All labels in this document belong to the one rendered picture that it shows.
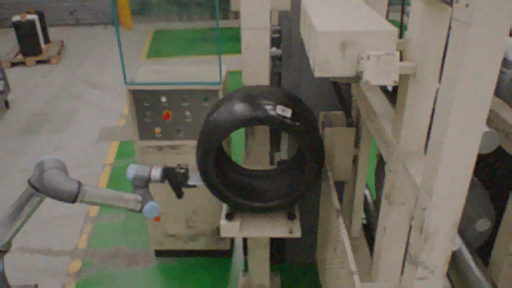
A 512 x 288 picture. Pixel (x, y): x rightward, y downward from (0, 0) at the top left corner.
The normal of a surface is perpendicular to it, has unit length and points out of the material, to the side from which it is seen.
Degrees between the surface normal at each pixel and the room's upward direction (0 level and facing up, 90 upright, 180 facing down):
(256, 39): 90
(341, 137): 90
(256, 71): 90
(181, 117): 90
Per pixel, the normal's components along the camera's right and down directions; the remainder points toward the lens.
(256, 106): -0.04, -0.34
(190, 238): -0.02, 0.47
